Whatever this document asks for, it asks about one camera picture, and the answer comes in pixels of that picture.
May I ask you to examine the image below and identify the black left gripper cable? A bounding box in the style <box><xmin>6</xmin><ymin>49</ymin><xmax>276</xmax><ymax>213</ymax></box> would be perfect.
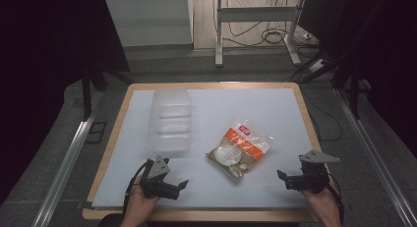
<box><xmin>122</xmin><ymin>159</ymin><xmax>152</xmax><ymax>218</ymax></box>

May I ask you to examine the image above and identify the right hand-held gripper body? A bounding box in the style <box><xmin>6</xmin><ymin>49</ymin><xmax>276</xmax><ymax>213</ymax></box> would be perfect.
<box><xmin>284</xmin><ymin>149</ymin><xmax>341</xmax><ymax>195</ymax></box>

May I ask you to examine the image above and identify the orange and clear snack packet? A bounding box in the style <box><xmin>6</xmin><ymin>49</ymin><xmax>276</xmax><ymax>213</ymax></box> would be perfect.
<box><xmin>205</xmin><ymin>119</ymin><xmax>275</xmax><ymax>182</ymax></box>

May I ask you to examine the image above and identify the tangle of black floor cables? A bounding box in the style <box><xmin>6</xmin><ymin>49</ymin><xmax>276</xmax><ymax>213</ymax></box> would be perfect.
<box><xmin>221</xmin><ymin>0</ymin><xmax>319</xmax><ymax>48</ymax></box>

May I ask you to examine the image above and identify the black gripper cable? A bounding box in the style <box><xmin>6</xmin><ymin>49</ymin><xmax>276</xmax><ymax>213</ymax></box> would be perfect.
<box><xmin>122</xmin><ymin>159</ymin><xmax>152</xmax><ymax>218</ymax></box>
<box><xmin>326</xmin><ymin>171</ymin><xmax>346</xmax><ymax>226</ymax></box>

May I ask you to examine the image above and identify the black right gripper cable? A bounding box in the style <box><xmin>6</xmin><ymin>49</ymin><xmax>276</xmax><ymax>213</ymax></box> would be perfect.
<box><xmin>326</xmin><ymin>171</ymin><xmax>346</xmax><ymax>226</ymax></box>

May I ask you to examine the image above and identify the person's left hand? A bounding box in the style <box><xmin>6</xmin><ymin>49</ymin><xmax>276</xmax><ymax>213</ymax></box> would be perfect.
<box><xmin>123</xmin><ymin>175</ymin><xmax>161</xmax><ymax>219</ymax></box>

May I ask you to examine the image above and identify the grey cabinet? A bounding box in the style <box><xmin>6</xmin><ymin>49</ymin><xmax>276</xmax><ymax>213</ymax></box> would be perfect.
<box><xmin>105</xmin><ymin>0</ymin><xmax>195</xmax><ymax>48</ymax></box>

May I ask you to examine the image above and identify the black floor grate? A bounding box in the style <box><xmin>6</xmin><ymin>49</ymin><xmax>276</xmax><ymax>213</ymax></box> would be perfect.
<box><xmin>85</xmin><ymin>121</ymin><xmax>108</xmax><ymax>144</ymax></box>

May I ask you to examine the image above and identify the white metal stand frame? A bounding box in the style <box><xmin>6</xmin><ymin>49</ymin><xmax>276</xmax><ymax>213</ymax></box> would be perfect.
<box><xmin>213</xmin><ymin>0</ymin><xmax>308</xmax><ymax>69</ymax></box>

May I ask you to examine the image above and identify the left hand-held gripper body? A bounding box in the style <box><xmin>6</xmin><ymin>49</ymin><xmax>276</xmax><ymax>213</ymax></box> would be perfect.
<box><xmin>140</xmin><ymin>155</ymin><xmax>181</xmax><ymax>201</ymax></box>

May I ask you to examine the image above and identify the black metal stand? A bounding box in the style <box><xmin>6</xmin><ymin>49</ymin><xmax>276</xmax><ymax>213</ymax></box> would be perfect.
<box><xmin>329</xmin><ymin>53</ymin><xmax>373</xmax><ymax>121</ymax></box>
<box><xmin>80</xmin><ymin>67</ymin><xmax>135</xmax><ymax>122</ymax></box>

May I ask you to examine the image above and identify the aluminium floor rail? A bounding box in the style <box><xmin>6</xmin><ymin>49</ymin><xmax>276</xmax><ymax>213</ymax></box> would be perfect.
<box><xmin>31</xmin><ymin>90</ymin><xmax>104</xmax><ymax>227</ymax></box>
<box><xmin>333</xmin><ymin>88</ymin><xmax>417</xmax><ymax>227</ymax></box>

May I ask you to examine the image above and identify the white power strip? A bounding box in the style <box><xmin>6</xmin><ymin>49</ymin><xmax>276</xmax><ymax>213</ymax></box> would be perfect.
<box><xmin>308</xmin><ymin>57</ymin><xmax>328</xmax><ymax>74</ymax></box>

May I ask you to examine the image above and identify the clear plastic container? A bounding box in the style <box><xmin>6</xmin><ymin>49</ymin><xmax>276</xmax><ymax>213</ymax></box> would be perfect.
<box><xmin>148</xmin><ymin>87</ymin><xmax>194</xmax><ymax>153</ymax></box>

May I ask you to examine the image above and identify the white table mat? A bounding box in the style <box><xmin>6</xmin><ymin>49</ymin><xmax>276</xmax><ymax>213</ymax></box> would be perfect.
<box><xmin>91</xmin><ymin>87</ymin><xmax>316</xmax><ymax>209</ymax></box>

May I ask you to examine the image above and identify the black cable beside table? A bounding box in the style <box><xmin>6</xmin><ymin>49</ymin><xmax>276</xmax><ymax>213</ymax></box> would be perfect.
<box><xmin>301</xmin><ymin>90</ymin><xmax>344</xmax><ymax>143</ymax></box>

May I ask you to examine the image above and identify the person's right hand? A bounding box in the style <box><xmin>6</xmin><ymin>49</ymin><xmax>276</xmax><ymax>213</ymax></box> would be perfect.
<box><xmin>300</xmin><ymin>183</ymin><xmax>336</xmax><ymax>215</ymax></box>

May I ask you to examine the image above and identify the dark curtain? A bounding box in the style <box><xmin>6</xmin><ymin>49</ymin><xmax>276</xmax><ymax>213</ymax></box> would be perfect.
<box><xmin>0</xmin><ymin>0</ymin><xmax>131</xmax><ymax>201</ymax></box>
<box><xmin>298</xmin><ymin>0</ymin><xmax>417</xmax><ymax>159</ymax></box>

